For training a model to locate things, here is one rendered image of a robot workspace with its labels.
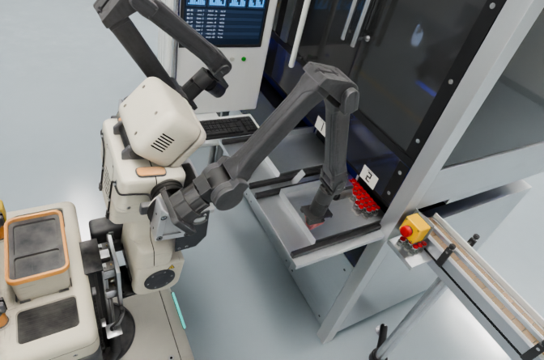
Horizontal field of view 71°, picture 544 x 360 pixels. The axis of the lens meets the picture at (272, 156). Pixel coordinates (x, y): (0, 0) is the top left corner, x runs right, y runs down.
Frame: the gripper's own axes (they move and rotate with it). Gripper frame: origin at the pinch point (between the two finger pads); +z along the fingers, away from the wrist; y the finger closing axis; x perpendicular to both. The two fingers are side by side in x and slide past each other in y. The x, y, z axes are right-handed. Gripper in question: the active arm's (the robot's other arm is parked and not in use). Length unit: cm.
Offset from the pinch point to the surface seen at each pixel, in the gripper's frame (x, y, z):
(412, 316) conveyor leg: -33, 47, 32
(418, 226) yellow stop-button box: -19.8, 28.1, -15.3
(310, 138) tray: 49, 33, 0
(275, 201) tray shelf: 17.0, -3.6, 2.9
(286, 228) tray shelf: 4.0, -5.8, 3.0
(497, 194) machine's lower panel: -10, 102, -7
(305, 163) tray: 33.9, 20.5, 0.6
